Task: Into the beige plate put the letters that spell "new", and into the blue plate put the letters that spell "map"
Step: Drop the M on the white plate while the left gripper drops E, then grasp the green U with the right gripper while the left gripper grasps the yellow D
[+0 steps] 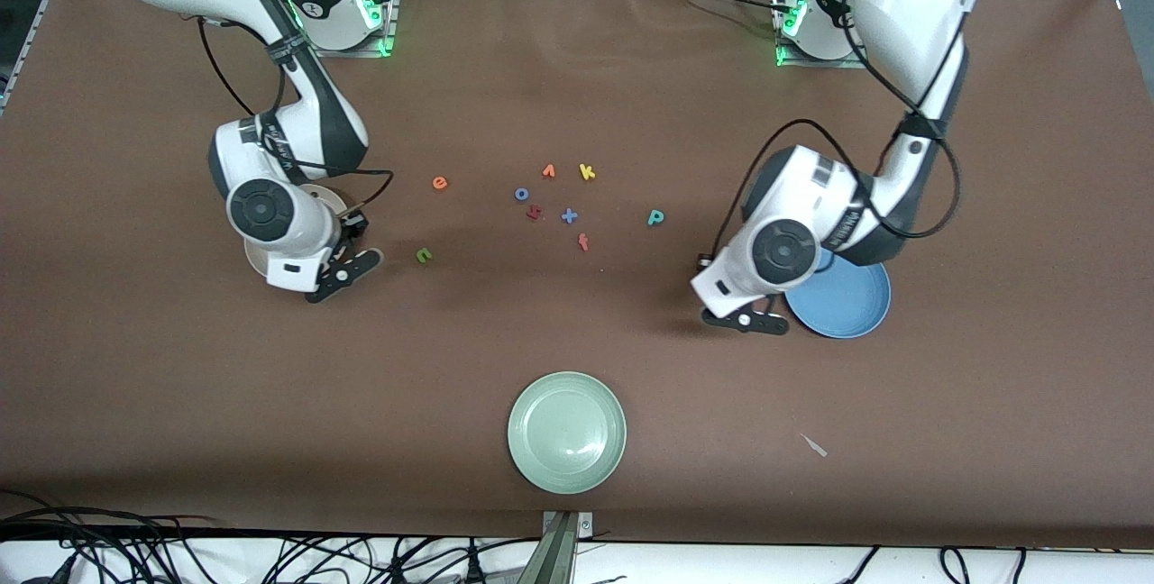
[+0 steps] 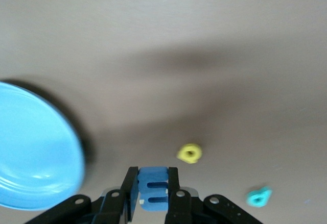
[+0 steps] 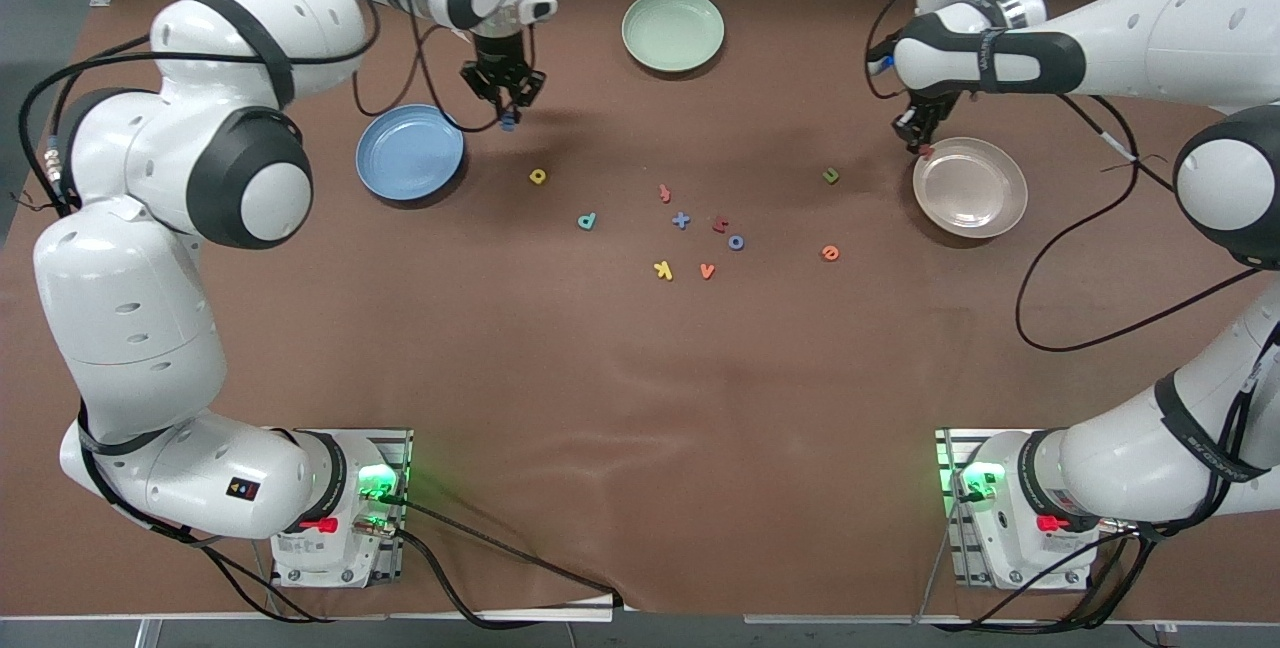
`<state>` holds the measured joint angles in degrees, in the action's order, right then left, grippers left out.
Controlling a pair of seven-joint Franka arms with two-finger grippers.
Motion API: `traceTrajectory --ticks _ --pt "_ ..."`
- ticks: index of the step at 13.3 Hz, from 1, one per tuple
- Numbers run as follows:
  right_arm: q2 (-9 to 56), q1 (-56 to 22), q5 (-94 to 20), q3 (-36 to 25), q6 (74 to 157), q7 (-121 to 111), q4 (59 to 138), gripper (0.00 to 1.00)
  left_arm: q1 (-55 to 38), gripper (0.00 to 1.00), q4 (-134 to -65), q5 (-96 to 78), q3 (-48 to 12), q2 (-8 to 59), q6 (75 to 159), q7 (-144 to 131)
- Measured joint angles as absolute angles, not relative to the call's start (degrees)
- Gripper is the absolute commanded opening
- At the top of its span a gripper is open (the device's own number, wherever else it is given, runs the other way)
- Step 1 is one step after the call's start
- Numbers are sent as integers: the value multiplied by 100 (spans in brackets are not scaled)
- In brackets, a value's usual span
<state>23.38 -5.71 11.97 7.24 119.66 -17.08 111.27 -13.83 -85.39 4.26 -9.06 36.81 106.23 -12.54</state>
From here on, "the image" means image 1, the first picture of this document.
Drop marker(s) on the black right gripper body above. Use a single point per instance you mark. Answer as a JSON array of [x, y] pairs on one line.
[[353, 227]]

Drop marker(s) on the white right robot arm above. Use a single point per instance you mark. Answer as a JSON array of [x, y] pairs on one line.
[[270, 205]]

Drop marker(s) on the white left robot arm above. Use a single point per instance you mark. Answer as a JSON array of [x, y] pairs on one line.
[[784, 250]]

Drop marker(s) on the teal letter p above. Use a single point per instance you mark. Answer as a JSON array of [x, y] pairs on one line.
[[655, 218]]

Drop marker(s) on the beige brown plate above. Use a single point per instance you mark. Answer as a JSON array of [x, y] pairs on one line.
[[255, 260]]

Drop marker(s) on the yellow letter k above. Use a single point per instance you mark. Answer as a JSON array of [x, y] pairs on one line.
[[586, 172]]

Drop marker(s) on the brown table cover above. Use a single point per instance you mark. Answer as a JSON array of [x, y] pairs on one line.
[[577, 341]]

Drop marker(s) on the blue plate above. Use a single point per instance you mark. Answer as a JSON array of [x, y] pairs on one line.
[[852, 300]]

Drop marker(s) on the dark red letter h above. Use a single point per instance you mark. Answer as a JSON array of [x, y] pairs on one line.
[[535, 213]]

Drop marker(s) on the grey tape scrap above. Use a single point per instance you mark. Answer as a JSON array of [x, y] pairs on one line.
[[814, 445]]

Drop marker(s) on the green plate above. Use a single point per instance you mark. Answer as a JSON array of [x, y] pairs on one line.
[[566, 433]]

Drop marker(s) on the aluminium profile bar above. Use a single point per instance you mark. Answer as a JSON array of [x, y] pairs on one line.
[[561, 557]]

